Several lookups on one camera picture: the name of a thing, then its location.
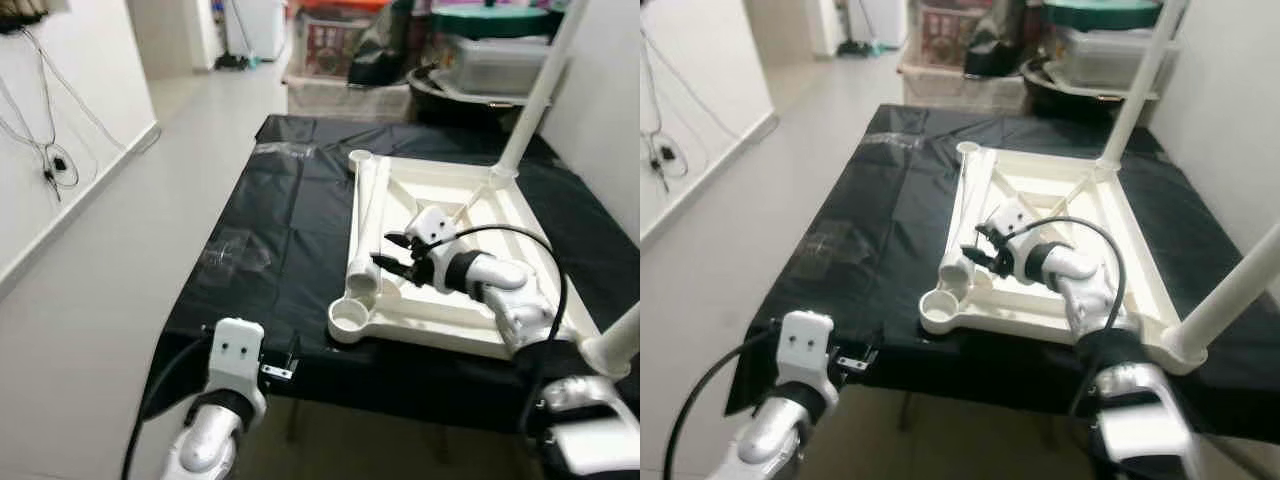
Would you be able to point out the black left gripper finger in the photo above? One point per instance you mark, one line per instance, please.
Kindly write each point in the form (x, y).
(295, 350)
(871, 347)

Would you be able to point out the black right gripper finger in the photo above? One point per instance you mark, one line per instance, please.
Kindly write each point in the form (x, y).
(392, 266)
(400, 241)
(980, 258)
(988, 231)

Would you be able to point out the white plastic table leg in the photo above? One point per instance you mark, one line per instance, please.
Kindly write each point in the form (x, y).
(965, 205)
(615, 345)
(1220, 305)
(540, 90)
(1145, 85)
(368, 210)

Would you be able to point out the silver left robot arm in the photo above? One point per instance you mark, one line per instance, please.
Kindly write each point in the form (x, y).
(210, 440)
(770, 440)

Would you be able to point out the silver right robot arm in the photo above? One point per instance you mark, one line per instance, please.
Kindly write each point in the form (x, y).
(1085, 280)
(500, 285)

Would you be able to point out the white plastic children table top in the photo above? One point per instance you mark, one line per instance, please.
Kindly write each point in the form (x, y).
(1120, 220)
(500, 300)

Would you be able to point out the black tablecloth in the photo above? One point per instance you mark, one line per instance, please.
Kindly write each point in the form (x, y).
(260, 330)
(860, 320)

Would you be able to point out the clear tape strip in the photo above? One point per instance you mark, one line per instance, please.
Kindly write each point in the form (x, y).
(285, 150)
(238, 253)
(895, 141)
(835, 243)

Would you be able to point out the black wok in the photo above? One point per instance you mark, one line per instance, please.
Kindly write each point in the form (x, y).
(450, 105)
(1060, 95)

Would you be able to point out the beige table cover cloth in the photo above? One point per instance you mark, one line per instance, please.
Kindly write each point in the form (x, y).
(340, 98)
(950, 90)

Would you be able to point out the black bag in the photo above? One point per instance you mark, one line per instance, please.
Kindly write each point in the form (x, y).
(380, 55)
(995, 45)

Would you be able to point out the clear storage box orange lid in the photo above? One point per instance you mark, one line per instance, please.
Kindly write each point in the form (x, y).
(940, 35)
(325, 45)

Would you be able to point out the clear container with green lid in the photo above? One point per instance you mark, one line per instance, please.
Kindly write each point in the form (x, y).
(1105, 55)
(495, 60)

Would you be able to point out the mop with green head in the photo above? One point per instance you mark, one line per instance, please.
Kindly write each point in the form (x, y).
(232, 62)
(855, 48)

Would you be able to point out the white chest appliance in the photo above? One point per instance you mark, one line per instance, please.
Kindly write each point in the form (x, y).
(885, 18)
(265, 25)

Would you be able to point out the black power adapter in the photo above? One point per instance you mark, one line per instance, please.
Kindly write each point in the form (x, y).
(58, 162)
(666, 155)

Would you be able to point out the black router with antennas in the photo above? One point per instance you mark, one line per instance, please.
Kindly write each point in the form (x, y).
(20, 12)

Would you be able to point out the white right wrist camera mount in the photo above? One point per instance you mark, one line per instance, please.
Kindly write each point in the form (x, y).
(432, 225)
(1012, 220)

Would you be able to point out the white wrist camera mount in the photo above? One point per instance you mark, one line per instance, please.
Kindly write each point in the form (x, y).
(1012, 220)
(235, 350)
(432, 225)
(803, 345)

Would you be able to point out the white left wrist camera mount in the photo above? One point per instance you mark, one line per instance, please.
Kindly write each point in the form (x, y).
(803, 345)
(235, 350)

